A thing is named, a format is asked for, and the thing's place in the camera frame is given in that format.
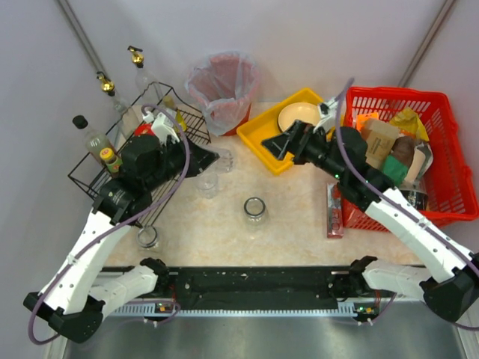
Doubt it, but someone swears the beige plate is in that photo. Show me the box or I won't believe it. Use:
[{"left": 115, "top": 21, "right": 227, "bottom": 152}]
[{"left": 278, "top": 102, "right": 320, "bottom": 132}]

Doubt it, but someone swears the clear glass cup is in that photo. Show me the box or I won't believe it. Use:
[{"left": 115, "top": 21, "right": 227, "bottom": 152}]
[
  {"left": 196, "top": 172, "right": 219, "bottom": 199},
  {"left": 213, "top": 148, "right": 234, "bottom": 174}
]

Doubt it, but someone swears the red lid chili jar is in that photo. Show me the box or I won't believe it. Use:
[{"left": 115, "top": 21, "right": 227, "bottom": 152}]
[{"left": 134, "top": 123, "right": 155, "bottom": 136}]

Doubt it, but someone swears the small yellow label bottle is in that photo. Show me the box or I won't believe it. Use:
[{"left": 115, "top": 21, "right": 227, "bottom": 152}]
[{"left": 162, "top": 95, "right": 187, "bottom": 131}]

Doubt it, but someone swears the sauce bottle yellow cap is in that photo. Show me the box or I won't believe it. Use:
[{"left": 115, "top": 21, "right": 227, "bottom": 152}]
[{"left": 100, "top": 147, "right": 123, "bottom": 177}]

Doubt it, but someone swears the glass oil bottle gold spout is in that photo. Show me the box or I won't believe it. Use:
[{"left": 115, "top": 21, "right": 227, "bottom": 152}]
[{"left": 96, "top": 71, "right": 140, "bottom": 139}]

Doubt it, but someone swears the dark sauce bottle black cap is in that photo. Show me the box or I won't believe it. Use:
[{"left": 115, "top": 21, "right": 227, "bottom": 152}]
[{"left": 72, "top": 115, "right": 115, "bottom": 166}]

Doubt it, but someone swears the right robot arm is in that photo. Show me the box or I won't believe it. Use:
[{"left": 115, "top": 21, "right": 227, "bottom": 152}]
[{"left": 261, "top": 120, "right": 478, "bottom": 323}]

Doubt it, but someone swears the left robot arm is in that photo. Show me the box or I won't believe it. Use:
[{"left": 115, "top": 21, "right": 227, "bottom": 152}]
[{"left": 24, "top": 131, "right": 190, "bottom": 346}]

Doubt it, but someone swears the yellow plastic tray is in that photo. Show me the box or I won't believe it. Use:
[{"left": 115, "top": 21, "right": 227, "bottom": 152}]
[{"left": 237, "top": 88, "right": 323, "bottom": 176}]

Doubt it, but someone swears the glass jar metal rim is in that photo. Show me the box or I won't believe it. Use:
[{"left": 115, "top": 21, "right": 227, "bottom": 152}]
[{"left": 242, "top": 197, "right": 269, "bottom": 231}]

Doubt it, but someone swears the brown paper box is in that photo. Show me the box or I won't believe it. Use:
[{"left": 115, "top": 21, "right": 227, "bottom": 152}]
[{"left": 361, "top": 118, "right": 400, "bottom": 169}]

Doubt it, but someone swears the red snack packet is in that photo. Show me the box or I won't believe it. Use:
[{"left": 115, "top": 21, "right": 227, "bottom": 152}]
[{"left": 326, "top": 183, "right": 344, "bottom": 239}]

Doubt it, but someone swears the red bin with plastic bag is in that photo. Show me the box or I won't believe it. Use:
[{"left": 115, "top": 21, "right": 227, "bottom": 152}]
[{"left": 185, "top": 51, "right": 260, "bottom": 136}]

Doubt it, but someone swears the glass jar left front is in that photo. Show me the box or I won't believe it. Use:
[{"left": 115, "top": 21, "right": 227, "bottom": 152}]
[{"left": 136, "top": 226, "right": 161, "bottom": 251}]

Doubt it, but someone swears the green bag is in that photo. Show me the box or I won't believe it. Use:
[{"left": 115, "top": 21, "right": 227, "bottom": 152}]
[{"left": 381, "top": 156, "right": 409, "bottom": 187}]

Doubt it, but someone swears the yellow snack bag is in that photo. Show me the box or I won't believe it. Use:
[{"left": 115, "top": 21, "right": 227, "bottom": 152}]
[{"left": 389, "top": 107, "right": 430, "bottom": 142}]

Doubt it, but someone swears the brown foil pouch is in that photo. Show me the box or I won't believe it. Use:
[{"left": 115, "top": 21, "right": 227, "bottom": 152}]
[{"left": 391, "top": 136, "right": 433, "bottom": 184}]

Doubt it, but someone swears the black round tin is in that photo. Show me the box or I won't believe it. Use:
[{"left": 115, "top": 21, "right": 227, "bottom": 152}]
[{"left": 400, "top": 184, "right": 429, "bottom": 211}]

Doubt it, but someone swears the red plastic basket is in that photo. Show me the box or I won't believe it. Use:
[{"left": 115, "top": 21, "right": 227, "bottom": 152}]
[{"left": 344, "top": 87, "right": 478, "bottom": 227}]

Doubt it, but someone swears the black wire rack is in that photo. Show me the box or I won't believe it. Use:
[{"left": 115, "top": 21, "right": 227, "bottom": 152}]
[{"left": 67, "top": 82, "right": 211, "bottom": 227}]

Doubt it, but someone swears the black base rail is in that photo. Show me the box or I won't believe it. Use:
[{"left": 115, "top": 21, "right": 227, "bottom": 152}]
[{"left": 100, "top": 265, "right": 397, "bottom": 311}]

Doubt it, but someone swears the grey cable duct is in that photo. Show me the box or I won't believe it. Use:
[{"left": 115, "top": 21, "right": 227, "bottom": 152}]
[{"left": 115, "top": 301, "right": 379, "bottom": 319}]

